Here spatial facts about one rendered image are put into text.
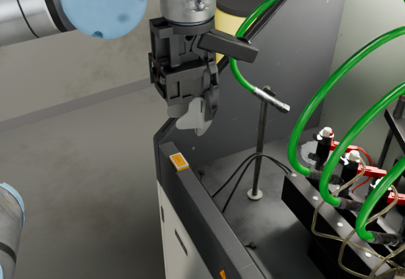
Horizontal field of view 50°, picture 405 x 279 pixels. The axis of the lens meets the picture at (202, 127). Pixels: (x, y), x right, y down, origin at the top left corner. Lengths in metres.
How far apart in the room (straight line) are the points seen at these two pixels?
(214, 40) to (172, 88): 0.09
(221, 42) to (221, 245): 0.44
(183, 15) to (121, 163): 1.99
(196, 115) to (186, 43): 0.12
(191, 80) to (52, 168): 2.01
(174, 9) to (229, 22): 1.94
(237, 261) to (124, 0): 0.61
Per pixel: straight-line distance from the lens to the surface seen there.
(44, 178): 2.53
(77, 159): 2.59
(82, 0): 0.40
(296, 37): 1.18
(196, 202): 0.98
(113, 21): 0.40
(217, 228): 0.93
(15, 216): 0.85
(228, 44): 0.64
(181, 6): 0.56
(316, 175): 0.82
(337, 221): 0.95
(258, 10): 0.83
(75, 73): 2.86
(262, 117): 0.99
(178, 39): 0.60
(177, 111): 0.70
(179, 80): 0.60
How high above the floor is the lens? 1.68
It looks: 38 degrees down
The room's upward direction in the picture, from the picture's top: straight up
